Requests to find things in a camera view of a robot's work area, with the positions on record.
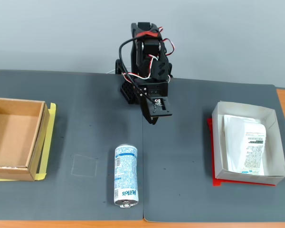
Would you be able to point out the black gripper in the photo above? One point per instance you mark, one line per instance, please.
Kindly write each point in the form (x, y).
(155, 90)

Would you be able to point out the brown cardboard box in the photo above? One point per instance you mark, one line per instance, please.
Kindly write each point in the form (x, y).
(12, 140)

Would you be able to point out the white cardboard box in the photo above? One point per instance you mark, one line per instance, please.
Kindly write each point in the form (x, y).
(219, 142)

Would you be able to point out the white plastic packet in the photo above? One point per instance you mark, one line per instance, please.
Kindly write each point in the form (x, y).
(247, 147)

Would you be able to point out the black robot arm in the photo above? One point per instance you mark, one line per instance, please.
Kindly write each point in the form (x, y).
(147, 52)

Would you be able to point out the red tape marking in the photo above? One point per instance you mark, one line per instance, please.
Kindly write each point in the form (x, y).
(217, 183)

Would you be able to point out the white blue Milkis can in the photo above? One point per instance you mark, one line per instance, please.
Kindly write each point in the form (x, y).
(126, 175)

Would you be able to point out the gripper mounted camera module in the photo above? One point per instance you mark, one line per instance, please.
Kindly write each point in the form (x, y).
(162, 108)

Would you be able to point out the grey table mat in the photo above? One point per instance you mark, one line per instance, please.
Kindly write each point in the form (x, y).
(80, 118)
(185, 133)

